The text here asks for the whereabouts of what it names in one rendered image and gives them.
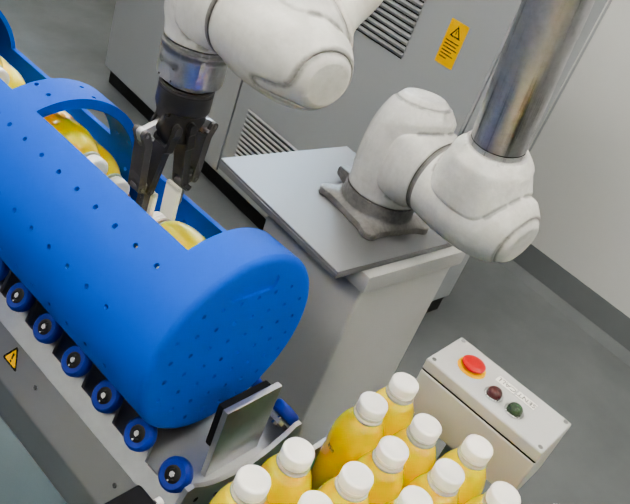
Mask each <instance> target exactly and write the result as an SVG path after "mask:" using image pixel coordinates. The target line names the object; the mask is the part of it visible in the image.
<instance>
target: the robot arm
mask: <svg viewBox="0 0 630 504"><path fill-rule="evenodd" d="M383 1H384V0H164V14H165V24H164V32H163V33H162V37H161V40H162V41H161V45H160V50H159V55H158V59H157V64H156V71H157V73H158V74H159V76H160V77H159V81H158V86H157V90H156V95H155V101H156V111H155V113H154V114H153V116H152V118H151V122H149V123H147V124H146V125H144V126H141V125H139V124H135V125H134V126H133V128H132V130H133V135H134V145H133V152H132V158H131V165H130V171H129V177H128V184H129V185H130V186H131V187H132V188H133V189H134V190H135V191H136V192H137V193H138V194H137V198H136V203H137V204H138V205H139V206H140V207H141V208H142V209H143V210H144V211H146V212H147V213H148V214H149V215H150V216H151V217H153V213H154V210H155V206H156V202H157V198H158V194H157V193H156V192H155V189H156V186H157V184H158V181H159V179H160V176H161V174H162V171H163V169H164V166H165V164H166V161H167V159H168V156H169V154H172V153H173V151H174V158H173V170H172V179H173V180H174V181H172V180H171V179H168V180H167V181H166V186H165V190H164V195H163V199H162V203H161V208H160V212H161V213H162V214H163V215H164V216H165V217H166V218H168V219H170V220H174V221H175V218H176V213H177V209H178V205H179V204H180V203H181V201H182V197H183V194H184V190H185V191H189V190H190V189H191V187H192V186H191V185H190V184H189V183H190V182H193V183H195V182H197V181H198V179H199V176H200V173H201V170H202V167H203V163H204V160H205V157H206V154H207V151H208V148H209V145H210V142H211V138H212V137H213V135H214V133H215V132H216V130H217V128H218V124H217V123H216V122H215V121H213V120H212V119H211V118H209V117H208V116H207V115H208V114H209V113H210V110H211V106H212V103H213V99H214V95H215V91H218V90H219V89H220V88H221V87H222V86H223V82H224V78H225V75H226V71H227V67H229V68H230V69H231V70H232V71H233V72H234V73H235V74H236V75H237V76H238V77H239V78H241V79H242V80H243V81H244V82H246V83H247V84H248V85H250V86H251V87H252V88H254V89H255V90H257V91H258V92H259V93H261V94H262V95H264V96H266V97H267V98H269V99H271V100H273V101H275V102H276V103H278V104H281V105H283V106H286V107H289V108H292V109H296V110H302V111H315V110H319V109H322V108H325V107H327V106H329V105H330V104H332V103H334V102H335V101H336V100H337V99H338V98H340V97H341V96H342V94H343V93H344V92H345V91H346V89H347V88H348V86H349V84H350V82H351V79H352V76H353V71H354V58H353V51H352V48H353V36H354V32H355V31H356V29H357V28H358V27H359V25H360V24H361V23H362V22H363V21H364V20H366V19H367V18H368V17H369V16H370V15H371V14H372V13H373V12H374V11H375V10H376V9H377V8H378V7H379V6H380V4H381V3H382V2H383ZM594 2H595V0H522V1H521V3H520V6H519V9H518V11H517V14H516V16H515V19H514V22H513V24H512V27H511V29H510V32H509V35H508V37H507V40H506V43H505V45H504V48H503V50H502V53H501V56H500V58H499V61H498V64H497V66H496V69H495V71H494V74H493V77H492V79H491V82H490V85H489V87H488V90H487V92H486V95H485V98H484V100H483V103H482V106H481V108H480V111H479V113H478V116H477V119H476V121H475V124H474V126H473V129H472V130H471V131H468V132H466V133H464V134H462V135H460V136H458V137H457V135H456V134H455V133H454V131H455V128H456V119H455V116H454V113H453V110H452V109H451V108H450V107H449V105H448V103H447V102H446V101H445V100H444V99H443V98H442V97H440V96H438V95H437V94H434V93H432V92H429V91H426V90H423V89H419V88H411V87H410V88H405V89H403V90H402V91H400V92H398V93H397V94H394V95H392V96H391V97H390V98H389V99H388V100H387V101H386V102H385V103H384V104H383V105H382V106H381V108H380V109H379V110H378V111H377V113H376V114H375V116H374V117H373V119H372V120H371V122H370V124H369V126H368V128H367V130H366V132H365V134H364V136H363V138H362V141H361V143H360V145H359V148H358V150H357V153H356V155H355V158H354V161H353V165H352V168H351V167H349V166H347V165H341V166H340V167H339V168H338V171H337V173H338V176H339V177H340V179H341V181H342V182H343V183H342V184H332V183H323V184H321V186H320V189H319V192H320V193H321V194H322V195H324V196H325V197H326V198H328V199H329V200H330V201H331V202H332V203H333V204H334V205H335V206H336V207H337V208H338V209H339V210H340V211H341V213H342V214H343V215H344V216H345V217H346V218H347V219H348V220H349V221H350V222H351V223H352V224H353V225H354V226H355V227H356V229H357V230H358V232H359V234H360V235H361V236H362V237H363V238H364V239H366V240H369V241H373V240H375V239H377V238H381V237H389V236H398V235H407V234H421V235H425V234H426V233H427V231H428V229H429V227H430V228H431V229H433V230H434V231H435V232H436V233H437V234H438V235H440V236H441V237H442V238H443V239H445V240H446V241H447V242H448V243H450V244H451V245H453V246H454V247H455V248H457V249H458V250H460V251H462V252H464V253H465V254H467V255H470V256H472V257H474V258H477V259H480V260H483V261H487V262H508V261H511V260H512V259H514V258H516V257H517V256H518V255H520V254H521V253H522V252H523V251H524V250H525V249H526V248H527V247H528V246H529V245H530V244H531V243H532V242H533V240H534V239H535V237H536V236H537V233H538V231H539V224H540V211H539V206H538V203H537V201H536V200H535V199H534V198H533V197H532V193H533V175H534V171H535V166H534V163H533V160H532V157H531V155H530V153H529V151H528V148H529V146H530V143H531V141H532V139H533V137H534V135H535V132H536V130H537V128H538V126H539V123H540V121H541V119H542V117H543V114H544V112H545V110H546V108H547V106H548V103H549V101H550V99H551V97H552V94H553V92H554V90H555V88H556V86H557V83H558V81H559V79H560V77H561V74H562V72H563V70H564V68H565V65H566V63H567V61H568V59H569V57H570V54H571V52H572V50H573V48H574V45H575V43H576V41H577V40H578V38H579V36H580V34H581V31H582V29H583V27H584V25H585V22H586V20H587V18H588V16H589V14H590V11H591V9H592V7H593V5H594ZM191 169H193V171H192V170H191ZM414 212H415V213H416V214H417V215H418V216H419V217H420V218H421V219H422V220H421V219H420V218H419V217H418V216H416V215H415V214H414Z"/></svg>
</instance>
